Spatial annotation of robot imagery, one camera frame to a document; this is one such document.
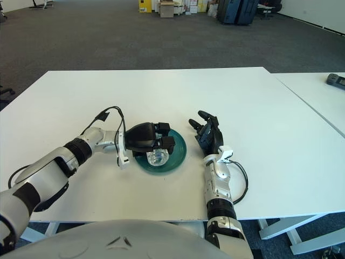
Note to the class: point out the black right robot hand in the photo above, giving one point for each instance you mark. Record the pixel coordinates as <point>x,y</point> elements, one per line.
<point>211,136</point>

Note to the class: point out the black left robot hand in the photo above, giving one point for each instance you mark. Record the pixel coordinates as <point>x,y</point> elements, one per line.
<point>143,137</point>

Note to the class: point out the clear plastic water bottle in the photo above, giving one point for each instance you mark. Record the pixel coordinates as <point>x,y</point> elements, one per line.
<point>157,157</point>

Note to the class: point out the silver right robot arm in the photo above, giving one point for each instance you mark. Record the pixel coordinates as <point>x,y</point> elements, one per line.
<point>218,183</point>

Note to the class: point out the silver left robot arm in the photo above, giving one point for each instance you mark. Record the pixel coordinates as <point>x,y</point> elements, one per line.
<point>48,167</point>

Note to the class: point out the teal round plate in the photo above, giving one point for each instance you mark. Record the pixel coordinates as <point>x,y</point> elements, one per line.
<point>179,145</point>

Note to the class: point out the white right wrist connector housing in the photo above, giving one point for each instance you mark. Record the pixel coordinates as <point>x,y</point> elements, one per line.
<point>226,153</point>

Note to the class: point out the white wrist connector housing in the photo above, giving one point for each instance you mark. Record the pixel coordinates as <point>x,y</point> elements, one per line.
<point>226,153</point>
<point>124,162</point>

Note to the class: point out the white left wrist connector housing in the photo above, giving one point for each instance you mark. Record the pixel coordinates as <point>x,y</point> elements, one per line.
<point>124,162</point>

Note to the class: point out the grey robot torso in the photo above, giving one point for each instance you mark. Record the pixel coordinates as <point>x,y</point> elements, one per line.
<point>107,240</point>

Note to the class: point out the black suitcase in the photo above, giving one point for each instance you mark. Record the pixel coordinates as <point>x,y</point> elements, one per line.
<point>227,12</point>

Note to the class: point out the dark blue suitcase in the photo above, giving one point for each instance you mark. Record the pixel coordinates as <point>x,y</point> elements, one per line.
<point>248,12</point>

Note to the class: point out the stack of white boxes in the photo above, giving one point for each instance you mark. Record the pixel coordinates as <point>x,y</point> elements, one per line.
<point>196,6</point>

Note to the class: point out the dark handheld device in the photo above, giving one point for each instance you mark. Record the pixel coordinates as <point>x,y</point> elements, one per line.
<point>335,79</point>

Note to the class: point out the dark chair with white seat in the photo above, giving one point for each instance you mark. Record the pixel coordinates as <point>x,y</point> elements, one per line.
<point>269,8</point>

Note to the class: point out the black office chair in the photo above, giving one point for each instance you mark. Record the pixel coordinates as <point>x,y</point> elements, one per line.
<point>6,91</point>

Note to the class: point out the black stand base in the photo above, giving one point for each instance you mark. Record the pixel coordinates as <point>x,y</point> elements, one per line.
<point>41,3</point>

